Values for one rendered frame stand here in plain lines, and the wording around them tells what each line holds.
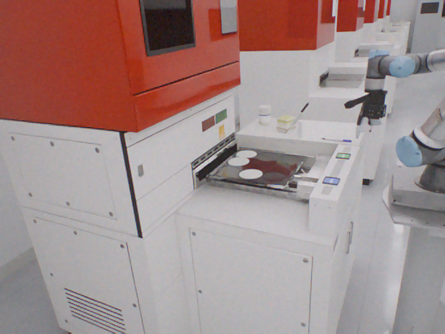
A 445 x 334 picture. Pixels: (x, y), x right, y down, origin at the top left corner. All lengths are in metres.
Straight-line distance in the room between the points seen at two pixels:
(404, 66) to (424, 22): 12.31
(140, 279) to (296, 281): 0.60
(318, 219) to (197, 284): 0.64
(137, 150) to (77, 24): 0.42
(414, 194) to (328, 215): 0.40
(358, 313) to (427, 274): 0.61
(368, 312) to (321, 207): 1.10
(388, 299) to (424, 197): 0.96
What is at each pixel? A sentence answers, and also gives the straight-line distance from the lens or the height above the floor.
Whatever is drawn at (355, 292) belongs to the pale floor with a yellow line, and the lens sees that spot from 2.35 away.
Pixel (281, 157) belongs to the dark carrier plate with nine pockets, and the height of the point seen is 0.90.
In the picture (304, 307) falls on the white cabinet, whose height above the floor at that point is 0.53.
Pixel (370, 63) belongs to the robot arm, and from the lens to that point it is 1.58.
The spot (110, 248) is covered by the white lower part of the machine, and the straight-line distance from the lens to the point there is 1.50.
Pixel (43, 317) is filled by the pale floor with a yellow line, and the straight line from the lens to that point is 2.47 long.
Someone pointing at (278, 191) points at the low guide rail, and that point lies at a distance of 1.53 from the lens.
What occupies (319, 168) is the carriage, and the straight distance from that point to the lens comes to 1.67.
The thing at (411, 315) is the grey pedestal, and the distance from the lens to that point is 1.91.
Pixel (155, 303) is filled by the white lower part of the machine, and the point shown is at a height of 0.51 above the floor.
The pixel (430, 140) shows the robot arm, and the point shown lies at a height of 1.11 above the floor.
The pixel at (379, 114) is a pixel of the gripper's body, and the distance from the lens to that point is 1.59.
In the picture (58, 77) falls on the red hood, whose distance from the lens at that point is 1.32.
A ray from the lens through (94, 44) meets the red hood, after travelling 1.18.
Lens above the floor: 1.54
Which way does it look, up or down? 23 degrees down
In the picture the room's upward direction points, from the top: 4 degrees counter-clockwise
